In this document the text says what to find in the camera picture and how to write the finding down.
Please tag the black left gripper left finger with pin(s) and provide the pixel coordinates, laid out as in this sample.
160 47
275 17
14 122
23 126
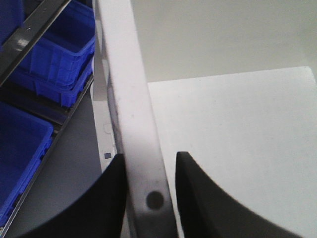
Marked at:
98 213

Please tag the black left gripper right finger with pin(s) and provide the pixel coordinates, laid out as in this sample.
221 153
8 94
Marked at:
207 211

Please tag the white plastic tote bin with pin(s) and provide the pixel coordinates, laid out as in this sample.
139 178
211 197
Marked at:
231 82

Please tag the blue bin near left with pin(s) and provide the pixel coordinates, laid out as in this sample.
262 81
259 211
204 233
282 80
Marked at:
24 139

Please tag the grey metal shelf beam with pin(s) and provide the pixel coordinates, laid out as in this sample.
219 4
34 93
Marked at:
24 38

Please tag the stacked blue bins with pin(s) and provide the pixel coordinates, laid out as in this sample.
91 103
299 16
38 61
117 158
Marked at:
58 65

